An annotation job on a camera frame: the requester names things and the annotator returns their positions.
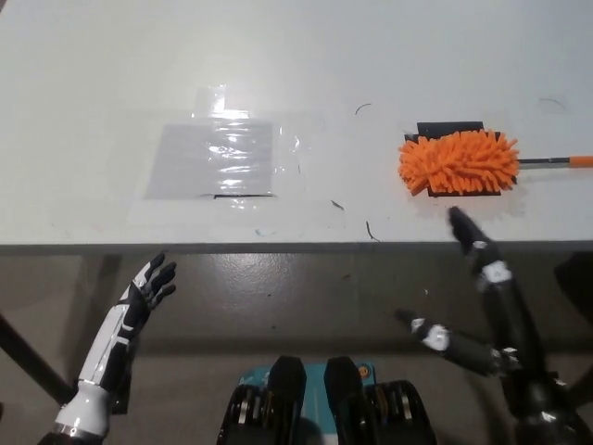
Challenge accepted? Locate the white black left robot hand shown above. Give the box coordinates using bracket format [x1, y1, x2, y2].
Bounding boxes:
[75, 249, 180, 399]

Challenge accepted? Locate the clear plastic film cover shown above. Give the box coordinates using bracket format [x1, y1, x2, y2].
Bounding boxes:
[132, 83, 328, 222]

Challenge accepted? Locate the orange microfiber telescopic duster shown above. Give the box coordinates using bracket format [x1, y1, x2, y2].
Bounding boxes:
[397, 129, 593, 198]

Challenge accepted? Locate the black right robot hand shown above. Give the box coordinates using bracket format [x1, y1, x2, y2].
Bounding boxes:
[392, 206, 572, 414]

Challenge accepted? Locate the black tape square patch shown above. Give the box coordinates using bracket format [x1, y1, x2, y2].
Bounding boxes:
[401, 121, 507, 199]

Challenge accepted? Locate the black diagonal table leg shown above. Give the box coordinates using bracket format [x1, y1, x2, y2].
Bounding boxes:
[0, 311, 75, 409]

